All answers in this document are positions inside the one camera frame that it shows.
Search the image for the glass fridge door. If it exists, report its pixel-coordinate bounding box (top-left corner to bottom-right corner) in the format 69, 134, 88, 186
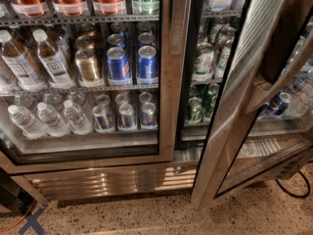
191, 0, 313, 210
0, 0, 191, 174

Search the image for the stainless steel fridge base grille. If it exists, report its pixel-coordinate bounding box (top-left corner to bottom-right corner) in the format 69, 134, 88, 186
12, 161, 198, 203

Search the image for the small energy drink can right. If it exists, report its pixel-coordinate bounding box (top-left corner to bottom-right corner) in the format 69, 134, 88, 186
141, 102, 157, 129

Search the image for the small energy drink can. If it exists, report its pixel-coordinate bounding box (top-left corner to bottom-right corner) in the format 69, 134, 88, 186
92, 106, 113, 133
118, 103, 137, 130
141, 102, 157, 129

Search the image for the small energy drink can middle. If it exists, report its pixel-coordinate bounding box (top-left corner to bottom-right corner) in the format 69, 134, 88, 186
118, 103, 137, 130

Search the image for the green can far left bottom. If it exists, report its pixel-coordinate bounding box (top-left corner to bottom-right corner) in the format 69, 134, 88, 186
186, 97, 202, 124

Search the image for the blue pepsi can front right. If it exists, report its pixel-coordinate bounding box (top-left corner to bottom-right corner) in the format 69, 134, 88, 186
137, 45, 158, 84

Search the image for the blue pepsi can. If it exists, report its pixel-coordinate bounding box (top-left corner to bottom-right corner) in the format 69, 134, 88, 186
137, 45, 158, 84
107, 47, 132, 86

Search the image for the green can bottom shelf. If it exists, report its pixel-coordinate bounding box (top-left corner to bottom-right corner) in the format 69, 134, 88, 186
203, 96, 217, 121

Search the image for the small energy drink can left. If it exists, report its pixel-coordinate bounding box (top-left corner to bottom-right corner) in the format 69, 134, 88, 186
92, 106, 113, 133

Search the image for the blue pepsi can front left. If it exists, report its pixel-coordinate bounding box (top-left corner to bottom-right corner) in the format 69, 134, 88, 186
107, 47, 132, 86

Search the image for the green white can far left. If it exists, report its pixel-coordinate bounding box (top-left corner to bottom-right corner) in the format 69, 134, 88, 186
193, 42, 214, 81

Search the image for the water bottle right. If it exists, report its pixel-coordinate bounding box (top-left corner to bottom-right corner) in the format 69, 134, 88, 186
64, 100, 92, 135

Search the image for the water bottle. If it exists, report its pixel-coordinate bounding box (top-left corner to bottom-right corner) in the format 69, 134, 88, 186
8, 105, 47, 139
37, 102, 70, 137
64, 100, 92, 135

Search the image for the gold soda can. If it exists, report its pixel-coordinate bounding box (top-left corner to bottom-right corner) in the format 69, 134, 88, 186
75, 49, 104, 88

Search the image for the green white 7up can left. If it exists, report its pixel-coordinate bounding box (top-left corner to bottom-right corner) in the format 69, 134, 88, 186
214, 40, 233, 78

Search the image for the water bottle middle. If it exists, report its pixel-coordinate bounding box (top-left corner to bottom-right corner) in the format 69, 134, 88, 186
37, 102, 70, 137

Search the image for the tea bottle white cap right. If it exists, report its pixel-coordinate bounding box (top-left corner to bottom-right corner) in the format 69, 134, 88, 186
32, 29, 74, 89

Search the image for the tea bottle white cap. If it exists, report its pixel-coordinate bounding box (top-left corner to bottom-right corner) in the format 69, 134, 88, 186
0, 29, 46, 92
32, 29, 74, 89

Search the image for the blue can bottom shelf right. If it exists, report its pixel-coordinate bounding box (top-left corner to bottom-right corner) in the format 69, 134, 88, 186
257, 102, 270, 119

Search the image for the water bottle left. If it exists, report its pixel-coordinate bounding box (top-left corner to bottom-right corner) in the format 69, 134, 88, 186
8, 105, 47, 139

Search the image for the tea bottle white cap left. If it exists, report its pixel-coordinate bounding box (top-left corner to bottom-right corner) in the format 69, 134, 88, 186
0, 29, 46, 92

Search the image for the black power cable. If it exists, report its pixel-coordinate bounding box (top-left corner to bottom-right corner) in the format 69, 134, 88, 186
274, 162, 313, 200

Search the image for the orange cable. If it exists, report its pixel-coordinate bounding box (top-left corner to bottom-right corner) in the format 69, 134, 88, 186
0, 198, 37, 233

